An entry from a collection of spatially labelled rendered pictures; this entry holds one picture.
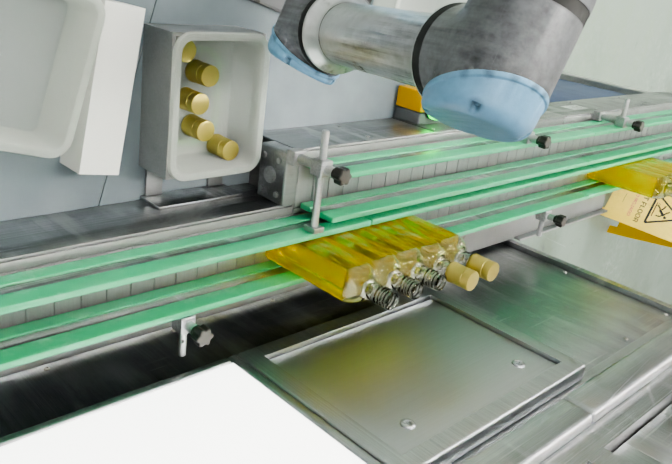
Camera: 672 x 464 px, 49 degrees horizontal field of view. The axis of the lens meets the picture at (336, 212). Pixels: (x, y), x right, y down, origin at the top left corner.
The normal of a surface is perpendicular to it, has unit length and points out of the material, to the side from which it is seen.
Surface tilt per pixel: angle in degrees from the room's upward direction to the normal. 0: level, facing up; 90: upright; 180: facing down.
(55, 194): 0
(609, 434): 90
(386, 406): 90
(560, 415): 90
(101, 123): 0
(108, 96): 0
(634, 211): 76
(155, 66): 90
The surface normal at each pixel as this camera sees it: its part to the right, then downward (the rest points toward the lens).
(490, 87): -0.11, 0.10
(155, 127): -0.71, 0.15
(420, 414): 0.12, -0.94
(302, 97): 0.69, 0.32
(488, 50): -0.38, -0.08
